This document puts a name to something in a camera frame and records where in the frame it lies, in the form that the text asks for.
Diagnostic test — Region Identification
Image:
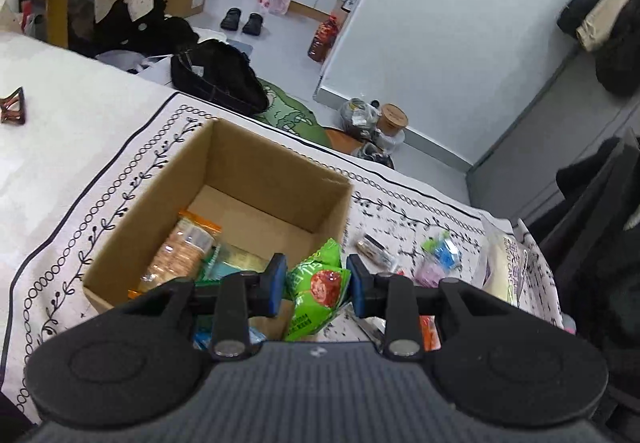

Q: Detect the green snack packet with red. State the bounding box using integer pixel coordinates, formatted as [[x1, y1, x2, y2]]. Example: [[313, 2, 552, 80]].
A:
[[284, 238, 352, 341]]

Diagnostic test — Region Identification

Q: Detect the purple round snack packet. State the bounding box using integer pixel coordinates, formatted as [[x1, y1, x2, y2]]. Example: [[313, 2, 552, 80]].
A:
[[413, 255, 449, 288]]

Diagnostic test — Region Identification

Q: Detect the orange snack packet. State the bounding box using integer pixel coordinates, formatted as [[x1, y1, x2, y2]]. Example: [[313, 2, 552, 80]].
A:
[[420, 315, 440, 351]]

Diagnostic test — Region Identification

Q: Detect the small silver brown bar packet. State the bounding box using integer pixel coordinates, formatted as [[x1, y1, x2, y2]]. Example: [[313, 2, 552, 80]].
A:
[[356, 234, 398, 273]]

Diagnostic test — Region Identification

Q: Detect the green packet in box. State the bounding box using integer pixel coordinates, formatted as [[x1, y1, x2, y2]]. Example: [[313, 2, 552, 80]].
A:
[[196, 243, 268, 283]]

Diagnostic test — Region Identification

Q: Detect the brown cardboard box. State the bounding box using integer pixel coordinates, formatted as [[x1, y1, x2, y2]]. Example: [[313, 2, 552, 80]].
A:
[[82, 118, 352, 313]]

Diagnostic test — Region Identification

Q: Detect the blue green small packet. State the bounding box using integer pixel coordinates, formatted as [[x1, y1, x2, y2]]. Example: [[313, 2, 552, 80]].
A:
[[421, 232, 461, 272]]

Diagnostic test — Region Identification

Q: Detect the clear pack of round crackers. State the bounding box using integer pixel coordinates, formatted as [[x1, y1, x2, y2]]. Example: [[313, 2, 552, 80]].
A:
[[127, 210, 222, 300]]

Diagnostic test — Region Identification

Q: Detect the grey sneaker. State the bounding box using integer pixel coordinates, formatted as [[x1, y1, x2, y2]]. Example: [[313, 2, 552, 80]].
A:
[[352, 142, 395, 170]]

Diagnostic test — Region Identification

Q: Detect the wooden lid jar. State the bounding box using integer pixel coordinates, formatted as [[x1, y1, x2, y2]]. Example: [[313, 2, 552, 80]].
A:
[[375, 103, 409, 153]]

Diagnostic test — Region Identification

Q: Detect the glass jar with foil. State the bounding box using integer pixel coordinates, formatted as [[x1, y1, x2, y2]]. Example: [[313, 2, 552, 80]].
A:
[[338, 99, 378, 141]]

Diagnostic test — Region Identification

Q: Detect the green floor mat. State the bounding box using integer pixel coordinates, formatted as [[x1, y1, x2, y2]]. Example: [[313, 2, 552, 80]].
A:
[[254, 79, 331, 148]]

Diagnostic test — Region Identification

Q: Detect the black bag on floor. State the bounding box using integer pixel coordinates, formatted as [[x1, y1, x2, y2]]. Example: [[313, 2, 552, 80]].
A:
[[170, 39, 269, 116]]

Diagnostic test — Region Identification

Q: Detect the white black patterned bed blanket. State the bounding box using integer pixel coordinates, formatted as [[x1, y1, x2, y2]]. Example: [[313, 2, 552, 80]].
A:
[[0, 29, 566, 424]]

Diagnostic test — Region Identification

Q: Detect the red oil bottle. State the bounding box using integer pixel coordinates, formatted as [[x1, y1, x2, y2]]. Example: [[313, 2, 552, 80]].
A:
[[307, 15, 340, 63]]

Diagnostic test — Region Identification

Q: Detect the black slipper right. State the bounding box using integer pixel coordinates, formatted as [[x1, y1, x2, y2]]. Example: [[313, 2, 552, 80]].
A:
[[242, 13, 264, 37]]

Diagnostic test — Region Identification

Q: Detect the black slipper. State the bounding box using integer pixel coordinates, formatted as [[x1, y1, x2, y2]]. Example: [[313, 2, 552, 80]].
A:
[[220, 8, 242, 32], [242, 13, 264, 37]]

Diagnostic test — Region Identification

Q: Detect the black slipper left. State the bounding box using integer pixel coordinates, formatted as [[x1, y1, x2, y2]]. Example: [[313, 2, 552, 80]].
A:
[[220, 8, 242, 32]]

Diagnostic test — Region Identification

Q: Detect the brown hair clip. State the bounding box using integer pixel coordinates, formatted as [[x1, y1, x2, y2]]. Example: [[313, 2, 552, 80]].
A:
[[0, 87, 26, 126]]

